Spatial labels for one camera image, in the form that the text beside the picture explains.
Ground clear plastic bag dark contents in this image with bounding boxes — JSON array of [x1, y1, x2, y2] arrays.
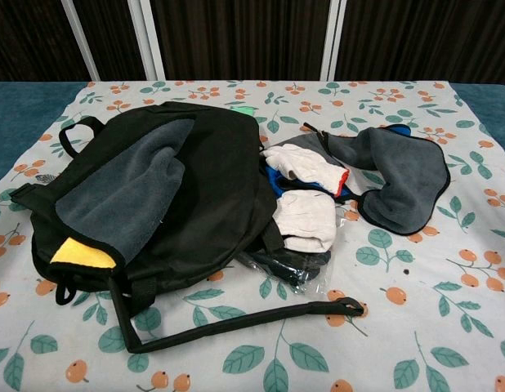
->
[[235, 203, 347, 295]]

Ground white partition post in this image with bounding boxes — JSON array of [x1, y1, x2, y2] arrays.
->
[[127, 0, 168, 81], [60, 0, 101, 82], [324, 0, 351, 81]]

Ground white glove with red cuff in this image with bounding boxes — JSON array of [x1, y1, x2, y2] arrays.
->
[[261, 145, 351, 196]]

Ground black backpack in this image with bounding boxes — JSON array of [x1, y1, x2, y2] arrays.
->
[[9, 100, 366, 354]]

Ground grey towel with yellow underside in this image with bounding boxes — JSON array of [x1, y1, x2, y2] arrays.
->
[[50, 129, 186, 270]]

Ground plain white glove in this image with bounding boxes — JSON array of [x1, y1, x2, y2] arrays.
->
[[274, 189, 339, 252]]

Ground blue cloth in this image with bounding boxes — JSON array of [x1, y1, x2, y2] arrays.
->
[[265, 165, 339, 198]]

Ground small grey cloth black trim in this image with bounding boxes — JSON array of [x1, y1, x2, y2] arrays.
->
[[276, 121, 347, 168]]

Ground floral print tablecloth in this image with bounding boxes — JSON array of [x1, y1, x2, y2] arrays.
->
[[0, 79, 505, 392]]

